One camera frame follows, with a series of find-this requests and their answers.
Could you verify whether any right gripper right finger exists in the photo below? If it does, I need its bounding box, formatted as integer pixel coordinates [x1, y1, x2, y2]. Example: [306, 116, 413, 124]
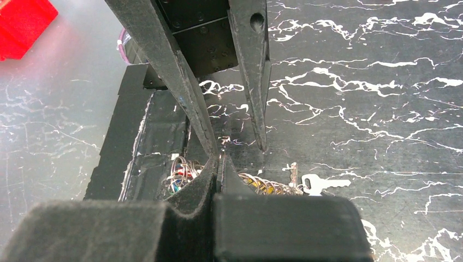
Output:
[213, 155, 373, 261]

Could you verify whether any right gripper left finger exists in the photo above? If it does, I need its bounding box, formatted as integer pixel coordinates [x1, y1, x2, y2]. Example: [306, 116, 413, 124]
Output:
[1, 158, 219, 261]

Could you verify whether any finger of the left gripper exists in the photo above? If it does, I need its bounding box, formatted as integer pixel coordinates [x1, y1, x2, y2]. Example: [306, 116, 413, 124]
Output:
[107, 0, 219, 158]
[228, 0, 271, 151]

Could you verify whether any keyring with coloured tags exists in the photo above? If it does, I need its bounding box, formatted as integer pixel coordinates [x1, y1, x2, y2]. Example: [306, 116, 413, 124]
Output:
[161, 156, 351, 198]

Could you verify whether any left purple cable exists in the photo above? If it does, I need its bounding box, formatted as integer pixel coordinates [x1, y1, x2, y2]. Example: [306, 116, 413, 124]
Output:
[117, 27, 131, 66]

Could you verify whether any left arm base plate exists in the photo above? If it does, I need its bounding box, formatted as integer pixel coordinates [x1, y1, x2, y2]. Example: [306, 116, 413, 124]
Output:
[143, 0, 240, 91]

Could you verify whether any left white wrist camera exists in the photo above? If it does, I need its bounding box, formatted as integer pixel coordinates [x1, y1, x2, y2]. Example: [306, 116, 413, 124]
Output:
[1, 0, 58, 61]

